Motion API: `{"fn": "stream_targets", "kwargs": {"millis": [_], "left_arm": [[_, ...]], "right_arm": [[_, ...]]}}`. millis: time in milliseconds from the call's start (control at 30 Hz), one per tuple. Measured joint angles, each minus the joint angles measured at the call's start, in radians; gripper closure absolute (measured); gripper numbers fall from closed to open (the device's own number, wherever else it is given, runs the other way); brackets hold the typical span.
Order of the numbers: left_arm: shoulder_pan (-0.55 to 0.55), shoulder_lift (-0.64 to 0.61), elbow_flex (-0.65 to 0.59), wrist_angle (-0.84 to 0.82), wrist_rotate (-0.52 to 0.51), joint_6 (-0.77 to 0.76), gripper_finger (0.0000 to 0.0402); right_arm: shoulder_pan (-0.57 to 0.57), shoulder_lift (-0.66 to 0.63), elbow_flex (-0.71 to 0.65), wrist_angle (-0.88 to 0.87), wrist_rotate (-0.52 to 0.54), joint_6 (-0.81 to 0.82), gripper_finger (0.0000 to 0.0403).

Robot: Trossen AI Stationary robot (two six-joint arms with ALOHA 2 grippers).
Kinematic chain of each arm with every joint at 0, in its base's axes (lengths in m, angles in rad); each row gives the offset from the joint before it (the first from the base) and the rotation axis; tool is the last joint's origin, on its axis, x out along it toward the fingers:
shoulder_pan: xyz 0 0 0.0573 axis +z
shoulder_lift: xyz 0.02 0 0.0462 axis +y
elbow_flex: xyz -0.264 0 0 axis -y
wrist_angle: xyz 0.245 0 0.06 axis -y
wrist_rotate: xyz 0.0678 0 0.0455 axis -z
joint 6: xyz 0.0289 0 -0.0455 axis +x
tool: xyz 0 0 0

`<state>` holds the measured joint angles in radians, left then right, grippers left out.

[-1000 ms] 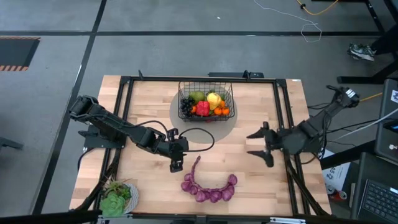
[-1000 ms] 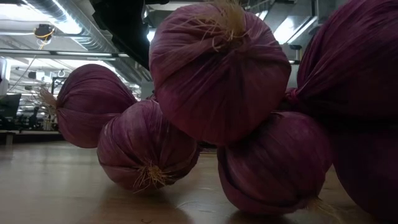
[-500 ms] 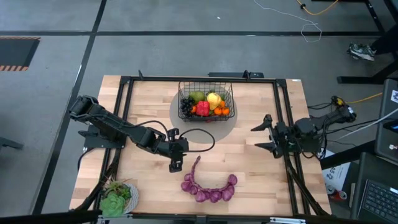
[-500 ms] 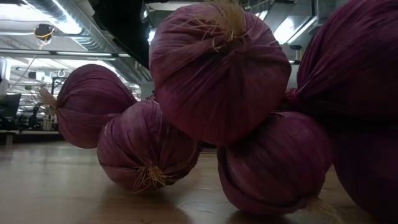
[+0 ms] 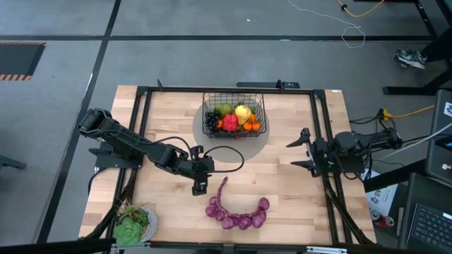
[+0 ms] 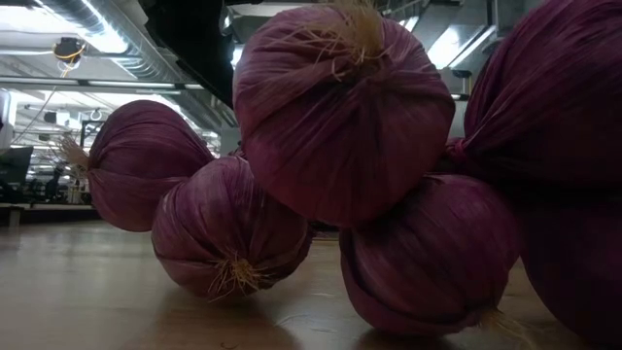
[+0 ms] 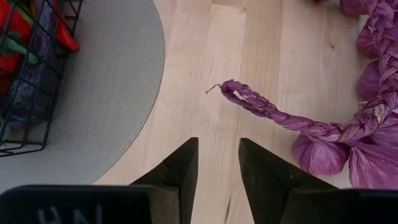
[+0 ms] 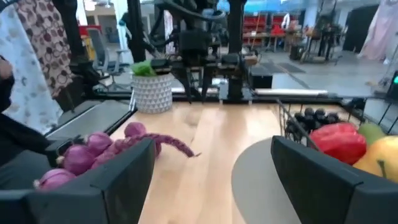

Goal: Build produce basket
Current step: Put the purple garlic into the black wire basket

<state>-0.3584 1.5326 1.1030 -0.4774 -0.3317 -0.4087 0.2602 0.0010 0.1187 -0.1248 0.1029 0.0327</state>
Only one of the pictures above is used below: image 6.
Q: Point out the black computer monitor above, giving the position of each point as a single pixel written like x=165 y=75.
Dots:
x=17 y=165

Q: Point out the long silver spiral duct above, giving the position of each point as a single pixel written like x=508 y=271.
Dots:
x=146 y=63

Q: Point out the black metal rack frame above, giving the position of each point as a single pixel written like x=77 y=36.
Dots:
x=81 y=136

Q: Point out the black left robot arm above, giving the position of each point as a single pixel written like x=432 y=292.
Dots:
x=194 y=39

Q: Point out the black aluminium table frame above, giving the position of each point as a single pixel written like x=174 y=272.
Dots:
x=58 y=216

